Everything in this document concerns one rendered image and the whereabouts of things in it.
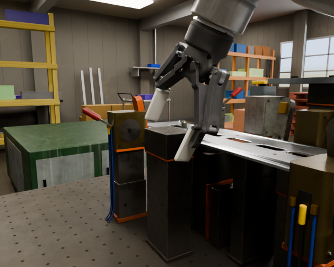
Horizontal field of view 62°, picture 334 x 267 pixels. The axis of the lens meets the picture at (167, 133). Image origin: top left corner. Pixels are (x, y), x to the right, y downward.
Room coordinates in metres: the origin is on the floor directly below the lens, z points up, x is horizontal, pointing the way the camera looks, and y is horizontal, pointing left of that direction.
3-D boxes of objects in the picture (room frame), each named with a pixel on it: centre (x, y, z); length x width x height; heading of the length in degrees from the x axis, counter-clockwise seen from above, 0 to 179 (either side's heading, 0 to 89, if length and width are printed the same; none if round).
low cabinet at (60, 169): (3.11, 0.81, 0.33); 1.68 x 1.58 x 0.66; 126
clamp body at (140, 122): (0.89, 0.14, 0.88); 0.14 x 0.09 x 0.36; 121
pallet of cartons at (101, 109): (6.50, 1.41, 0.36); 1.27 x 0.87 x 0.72; 124
